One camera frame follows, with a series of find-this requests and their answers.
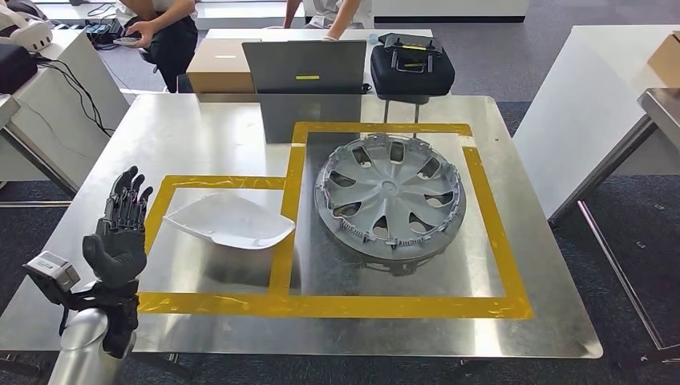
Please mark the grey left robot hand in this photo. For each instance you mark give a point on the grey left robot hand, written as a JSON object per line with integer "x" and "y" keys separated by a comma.
{"x": 117, "y": 255}

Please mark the white curved plastic part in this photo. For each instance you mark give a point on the white curved plastic part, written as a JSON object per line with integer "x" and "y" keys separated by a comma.
{"x": 228, "y": 220}

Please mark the stainless steel workbench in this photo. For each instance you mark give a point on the stainless steel workbench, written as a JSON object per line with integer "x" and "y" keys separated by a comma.
{"x": 186, "y": 133}

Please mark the small yellow tape square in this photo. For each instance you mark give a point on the small yellow tape square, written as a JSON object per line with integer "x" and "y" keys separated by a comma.
{"x": 212, "y": 182}

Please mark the white panel table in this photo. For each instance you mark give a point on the white panel table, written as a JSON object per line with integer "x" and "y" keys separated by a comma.
{"x": 63, "y": 143}
{"x": 579, "y": 117}

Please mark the stainless steel table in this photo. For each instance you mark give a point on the stainless steel table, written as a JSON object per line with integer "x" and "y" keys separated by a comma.
{"x": 661, "y": 111}
{"x": 8, "y": 109}

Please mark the black box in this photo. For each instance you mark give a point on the black box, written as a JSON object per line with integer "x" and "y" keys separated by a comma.
{"x": 15, "y": 66}

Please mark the smartphone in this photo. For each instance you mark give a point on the smartphone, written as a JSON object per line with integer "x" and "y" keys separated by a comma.
{"x": 125, "y": 40}

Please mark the person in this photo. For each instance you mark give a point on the person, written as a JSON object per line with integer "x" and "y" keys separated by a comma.
{"x": 340, "y": 13}
{"x": 170, "y": 42}

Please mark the black electronic device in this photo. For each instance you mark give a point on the black electronic device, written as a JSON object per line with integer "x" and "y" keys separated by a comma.
{"x": 103, "y": 31}

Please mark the white VR headset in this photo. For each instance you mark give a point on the white VR headset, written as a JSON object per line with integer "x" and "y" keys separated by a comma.
{"x": 29, "y": 32}

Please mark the white desk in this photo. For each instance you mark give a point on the white desk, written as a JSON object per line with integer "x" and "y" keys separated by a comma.
{"x": 239, "y": 33}

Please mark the grey laptop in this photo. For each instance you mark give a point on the grey laptop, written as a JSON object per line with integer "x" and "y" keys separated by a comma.
{"x": 303, "y": 64}

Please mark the grey wheel hubcap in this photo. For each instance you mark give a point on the grey wheel hubcap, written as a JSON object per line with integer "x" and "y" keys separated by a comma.
{"x": 388, "y": 196}

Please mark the black carry case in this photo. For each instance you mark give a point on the black carry case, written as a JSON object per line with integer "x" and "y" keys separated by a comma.
{"x": 412, "y": 82}

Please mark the black remote controller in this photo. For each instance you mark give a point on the black remote controller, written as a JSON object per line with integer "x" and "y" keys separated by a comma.
{"x": 412, "y": 50}

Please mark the large yellow tape square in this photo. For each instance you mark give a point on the large yellow tape square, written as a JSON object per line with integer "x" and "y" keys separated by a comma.
{"x": 494, "y": 212}

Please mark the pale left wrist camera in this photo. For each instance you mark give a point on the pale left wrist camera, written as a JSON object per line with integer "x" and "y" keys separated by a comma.
{"x": 50, "y": 271}

